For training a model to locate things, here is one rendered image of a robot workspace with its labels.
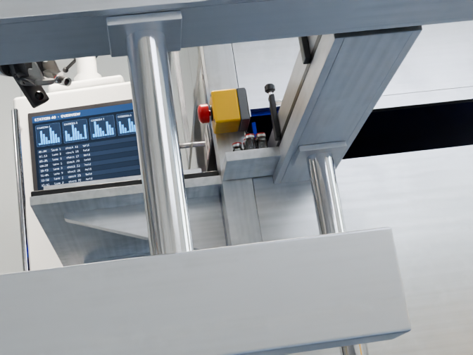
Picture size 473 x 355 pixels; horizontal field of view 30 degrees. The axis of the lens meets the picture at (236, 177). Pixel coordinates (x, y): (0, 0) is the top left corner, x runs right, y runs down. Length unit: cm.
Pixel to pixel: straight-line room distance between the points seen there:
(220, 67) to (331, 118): 48
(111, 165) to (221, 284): 196
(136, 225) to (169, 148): 89
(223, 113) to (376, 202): 38
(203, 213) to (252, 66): 34
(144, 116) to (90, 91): 197
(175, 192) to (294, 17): 28
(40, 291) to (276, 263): 26
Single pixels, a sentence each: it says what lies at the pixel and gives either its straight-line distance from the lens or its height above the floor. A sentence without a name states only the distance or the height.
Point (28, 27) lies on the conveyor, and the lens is 107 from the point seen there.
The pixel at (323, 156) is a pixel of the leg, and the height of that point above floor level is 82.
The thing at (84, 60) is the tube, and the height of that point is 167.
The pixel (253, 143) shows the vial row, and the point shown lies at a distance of 175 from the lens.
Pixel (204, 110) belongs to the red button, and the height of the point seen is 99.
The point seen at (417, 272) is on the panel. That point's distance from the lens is 185.
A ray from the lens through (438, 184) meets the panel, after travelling 191.
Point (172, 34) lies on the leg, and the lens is 109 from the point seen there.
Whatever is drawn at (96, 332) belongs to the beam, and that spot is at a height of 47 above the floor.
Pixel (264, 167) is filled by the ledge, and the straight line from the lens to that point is 177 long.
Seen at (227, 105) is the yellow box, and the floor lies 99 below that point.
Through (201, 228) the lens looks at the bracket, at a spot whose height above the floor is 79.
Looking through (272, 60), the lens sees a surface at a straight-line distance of 194.
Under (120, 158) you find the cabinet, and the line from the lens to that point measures 290.
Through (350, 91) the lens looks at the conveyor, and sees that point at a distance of 140.
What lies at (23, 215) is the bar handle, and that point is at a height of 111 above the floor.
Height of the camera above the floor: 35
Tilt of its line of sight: 16 degrees up
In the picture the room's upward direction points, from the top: 9 degrees counter-clockwise
